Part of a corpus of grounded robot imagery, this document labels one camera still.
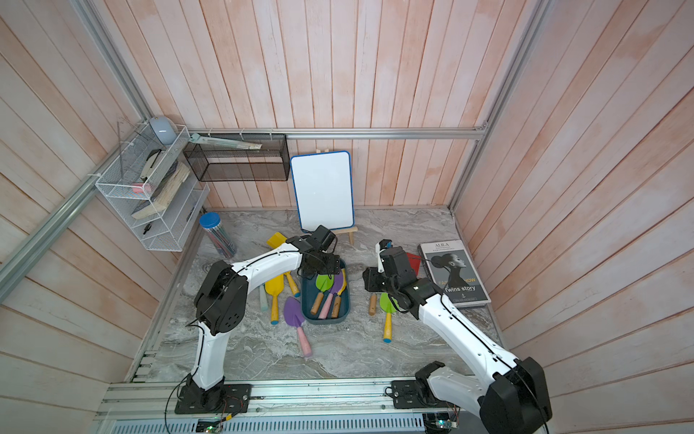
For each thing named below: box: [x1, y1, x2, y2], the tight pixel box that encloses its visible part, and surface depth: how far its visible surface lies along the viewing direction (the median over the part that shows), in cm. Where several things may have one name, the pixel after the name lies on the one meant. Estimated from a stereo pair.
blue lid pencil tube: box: [198, 211, 237, 259], surface depth 97 cm
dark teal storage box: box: [301, 258, 351, 325], surface depth 91 cm
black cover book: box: [417, 238, 492, 308], surface depth 99 cm
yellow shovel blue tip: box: [264, 273, 285, 325], surface depth 92 cm
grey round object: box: [149, 115, 178, 146], surface depth 84 cm
